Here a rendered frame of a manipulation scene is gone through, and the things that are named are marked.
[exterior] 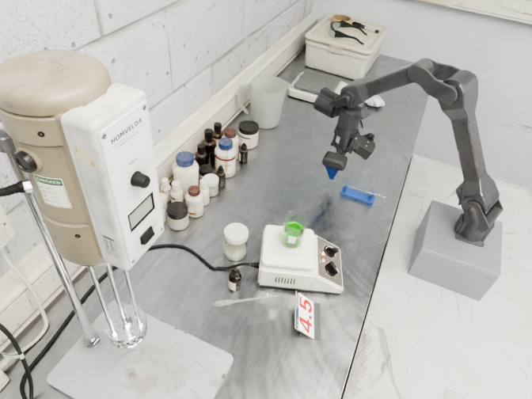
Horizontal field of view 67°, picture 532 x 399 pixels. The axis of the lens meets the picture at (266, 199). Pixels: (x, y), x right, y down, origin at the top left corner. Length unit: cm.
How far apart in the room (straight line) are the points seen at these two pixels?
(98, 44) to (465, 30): 166
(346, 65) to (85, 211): 155
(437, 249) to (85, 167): 82
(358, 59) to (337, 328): 123
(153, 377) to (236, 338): 18
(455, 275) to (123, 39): 93
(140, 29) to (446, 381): 100
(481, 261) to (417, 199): 34
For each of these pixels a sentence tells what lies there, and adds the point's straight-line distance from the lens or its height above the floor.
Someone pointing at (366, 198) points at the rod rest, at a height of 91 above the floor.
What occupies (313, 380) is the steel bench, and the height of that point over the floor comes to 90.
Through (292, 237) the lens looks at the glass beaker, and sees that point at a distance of 89.
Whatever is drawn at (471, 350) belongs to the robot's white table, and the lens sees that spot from 103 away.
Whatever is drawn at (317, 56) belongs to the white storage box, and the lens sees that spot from 190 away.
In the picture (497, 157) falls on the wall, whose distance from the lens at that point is 243.
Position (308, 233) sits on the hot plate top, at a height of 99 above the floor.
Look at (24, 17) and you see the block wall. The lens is 81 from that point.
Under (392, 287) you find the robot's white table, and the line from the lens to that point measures 104.
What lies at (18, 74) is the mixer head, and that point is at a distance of 42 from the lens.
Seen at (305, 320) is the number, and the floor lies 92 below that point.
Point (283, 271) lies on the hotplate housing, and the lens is 91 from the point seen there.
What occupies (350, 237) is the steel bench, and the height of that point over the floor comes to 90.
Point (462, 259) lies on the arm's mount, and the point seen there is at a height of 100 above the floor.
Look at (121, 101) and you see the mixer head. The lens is 39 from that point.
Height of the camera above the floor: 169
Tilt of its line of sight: 43 degrees down
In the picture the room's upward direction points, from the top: 6 degrees clockwise
